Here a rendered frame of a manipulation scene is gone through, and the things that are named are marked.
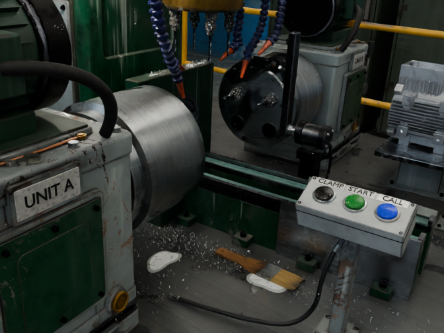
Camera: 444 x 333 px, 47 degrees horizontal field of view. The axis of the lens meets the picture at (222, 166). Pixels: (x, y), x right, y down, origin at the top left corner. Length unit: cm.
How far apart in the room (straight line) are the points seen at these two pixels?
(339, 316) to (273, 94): 64
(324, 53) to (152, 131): 77
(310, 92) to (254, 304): 64
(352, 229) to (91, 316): 42
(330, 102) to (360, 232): 80
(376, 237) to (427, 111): 77
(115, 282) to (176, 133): 28
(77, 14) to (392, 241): 79
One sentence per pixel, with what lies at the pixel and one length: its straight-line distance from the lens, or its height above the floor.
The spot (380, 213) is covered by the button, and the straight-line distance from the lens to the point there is 79.
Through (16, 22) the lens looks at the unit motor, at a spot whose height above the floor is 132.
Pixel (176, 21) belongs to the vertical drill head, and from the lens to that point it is 118.
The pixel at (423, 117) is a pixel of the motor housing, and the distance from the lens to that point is 151.
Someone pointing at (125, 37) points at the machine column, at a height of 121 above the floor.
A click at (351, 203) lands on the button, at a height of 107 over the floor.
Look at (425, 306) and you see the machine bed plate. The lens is 109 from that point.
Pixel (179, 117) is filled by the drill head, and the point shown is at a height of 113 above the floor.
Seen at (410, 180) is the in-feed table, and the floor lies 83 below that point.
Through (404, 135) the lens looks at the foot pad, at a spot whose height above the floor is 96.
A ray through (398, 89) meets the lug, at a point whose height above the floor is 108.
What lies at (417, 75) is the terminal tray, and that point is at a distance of 154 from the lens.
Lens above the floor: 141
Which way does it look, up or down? 23 degrees down
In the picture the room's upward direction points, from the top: 3 degrees clockwise
